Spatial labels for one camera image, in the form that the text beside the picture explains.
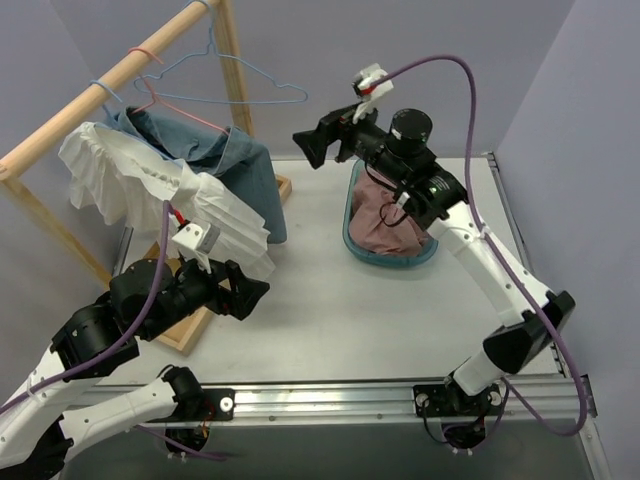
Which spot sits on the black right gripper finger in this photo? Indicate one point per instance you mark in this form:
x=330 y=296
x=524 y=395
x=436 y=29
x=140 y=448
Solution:
x=330 y=125
x=314 y=145

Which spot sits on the teal plastic tray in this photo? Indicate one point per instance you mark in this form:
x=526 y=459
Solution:
x=362 y=255

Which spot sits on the pink wire hanger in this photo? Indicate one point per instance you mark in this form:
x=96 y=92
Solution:
x=157 y=100

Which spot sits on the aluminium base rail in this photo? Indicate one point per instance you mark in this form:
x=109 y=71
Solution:
x=553 y=397

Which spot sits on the blue denim skirt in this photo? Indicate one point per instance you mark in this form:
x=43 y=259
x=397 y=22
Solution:
x=240 y=162

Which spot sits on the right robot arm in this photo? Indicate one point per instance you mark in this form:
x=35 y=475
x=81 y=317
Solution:
x=530 y=313

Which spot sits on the wooden clothes rack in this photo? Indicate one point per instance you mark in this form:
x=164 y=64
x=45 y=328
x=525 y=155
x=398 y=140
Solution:
x=36 y=145

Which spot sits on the blue wire hanger front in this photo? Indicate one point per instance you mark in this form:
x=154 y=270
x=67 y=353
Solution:
x=223 y=45

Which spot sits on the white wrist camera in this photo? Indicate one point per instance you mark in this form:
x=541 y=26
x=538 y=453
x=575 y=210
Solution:
x=370 y=85
x=195 y=241

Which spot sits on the white ruffled skirt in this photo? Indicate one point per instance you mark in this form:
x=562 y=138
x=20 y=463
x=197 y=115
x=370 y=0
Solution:
x=126 y=179

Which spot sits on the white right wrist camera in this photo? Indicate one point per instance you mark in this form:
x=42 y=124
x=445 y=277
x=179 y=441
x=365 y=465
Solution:
x=370 y=85

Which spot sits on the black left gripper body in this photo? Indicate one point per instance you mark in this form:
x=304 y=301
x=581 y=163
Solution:
x=229 y=288

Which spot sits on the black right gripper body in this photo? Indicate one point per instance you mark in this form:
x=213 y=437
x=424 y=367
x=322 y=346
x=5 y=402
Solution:
x=343 y=136

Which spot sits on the pink ruffled skirt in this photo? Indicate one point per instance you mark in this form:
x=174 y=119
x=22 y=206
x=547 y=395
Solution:
x=385 y=220

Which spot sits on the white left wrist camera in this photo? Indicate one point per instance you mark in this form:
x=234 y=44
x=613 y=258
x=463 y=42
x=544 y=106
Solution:
x=195 y=241

